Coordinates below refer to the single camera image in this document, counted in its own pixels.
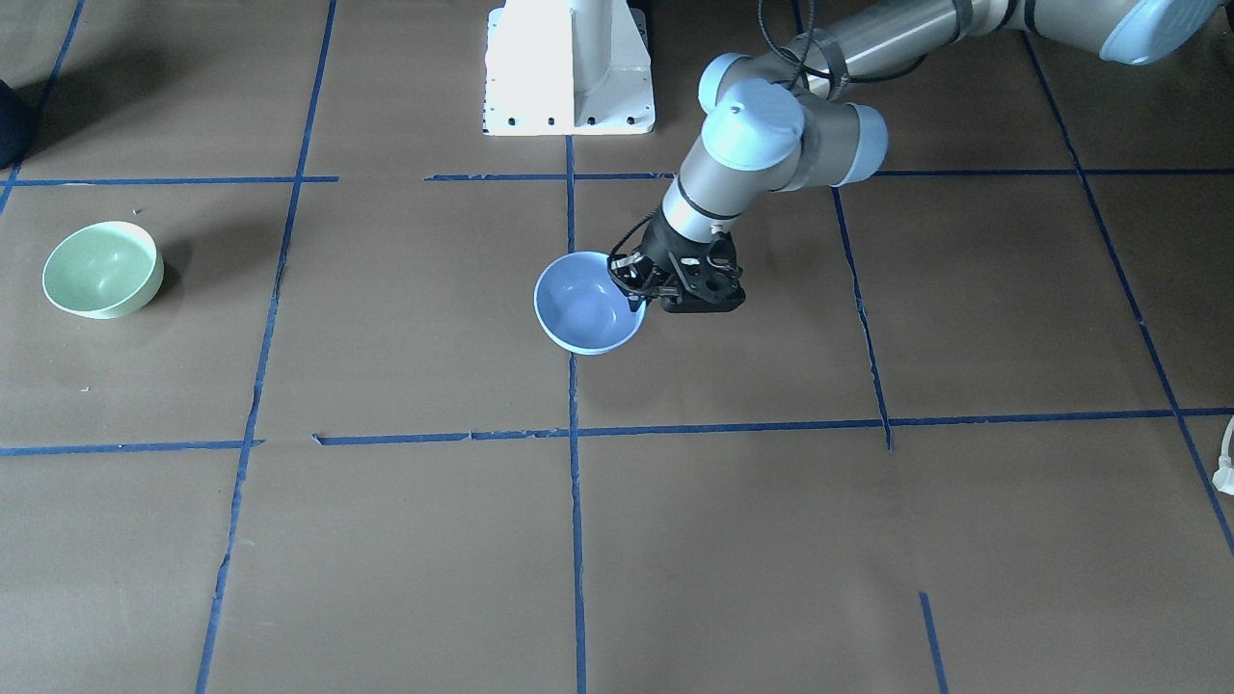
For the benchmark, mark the white power plug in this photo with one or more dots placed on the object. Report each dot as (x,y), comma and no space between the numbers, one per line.
(1223,479)

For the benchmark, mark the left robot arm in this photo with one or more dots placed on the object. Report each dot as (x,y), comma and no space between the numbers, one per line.
(780,123)

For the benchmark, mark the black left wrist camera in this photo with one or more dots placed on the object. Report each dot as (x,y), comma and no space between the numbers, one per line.
(699,285)

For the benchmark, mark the green bowl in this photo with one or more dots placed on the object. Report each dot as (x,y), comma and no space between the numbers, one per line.
(104,271)

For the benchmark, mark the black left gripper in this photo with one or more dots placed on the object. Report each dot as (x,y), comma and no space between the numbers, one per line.
(662,247)

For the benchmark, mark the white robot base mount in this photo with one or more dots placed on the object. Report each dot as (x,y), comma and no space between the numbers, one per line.
(567,68)

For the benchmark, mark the blue bowl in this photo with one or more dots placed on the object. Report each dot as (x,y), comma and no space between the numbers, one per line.
(580,307)

